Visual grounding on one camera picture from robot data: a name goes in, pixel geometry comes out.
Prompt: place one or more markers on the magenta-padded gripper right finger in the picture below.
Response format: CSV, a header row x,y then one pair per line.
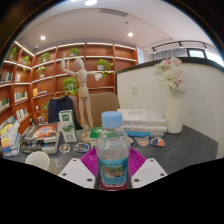
x,y
148,172

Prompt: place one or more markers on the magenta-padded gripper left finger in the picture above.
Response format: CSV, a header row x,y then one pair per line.
x,y
77,173

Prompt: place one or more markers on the clear water bottle blue cap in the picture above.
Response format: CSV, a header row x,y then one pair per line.
x,y
113,155

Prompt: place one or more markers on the cream ceramic mug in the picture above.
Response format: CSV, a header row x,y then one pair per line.
x,y
37,160

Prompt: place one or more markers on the green tissue box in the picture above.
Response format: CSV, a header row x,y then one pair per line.
x,y
95,135

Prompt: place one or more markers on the white vase with flowers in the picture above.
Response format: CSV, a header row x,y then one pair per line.
x,y
174,113

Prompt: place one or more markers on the dark chair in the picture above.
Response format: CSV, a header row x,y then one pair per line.
x,y
60,108

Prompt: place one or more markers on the brown chair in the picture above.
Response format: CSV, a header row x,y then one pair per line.
x,y
105,105

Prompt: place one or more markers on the wooden artist mannequin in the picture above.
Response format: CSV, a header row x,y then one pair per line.
x,y
82,88

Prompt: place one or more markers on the wooden shelf unit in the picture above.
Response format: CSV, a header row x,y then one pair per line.
x,y
20,83

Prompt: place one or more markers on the grey curtain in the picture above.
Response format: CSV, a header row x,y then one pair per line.
x,y
170,53

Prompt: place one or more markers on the ceiling air vent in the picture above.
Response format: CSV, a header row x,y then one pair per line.
x,y
113,12

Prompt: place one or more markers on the ceiling chandelier lamp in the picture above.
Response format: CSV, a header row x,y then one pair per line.
x,y
90,2

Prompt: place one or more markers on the white wall socket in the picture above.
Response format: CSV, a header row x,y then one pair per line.
x,y
134,89

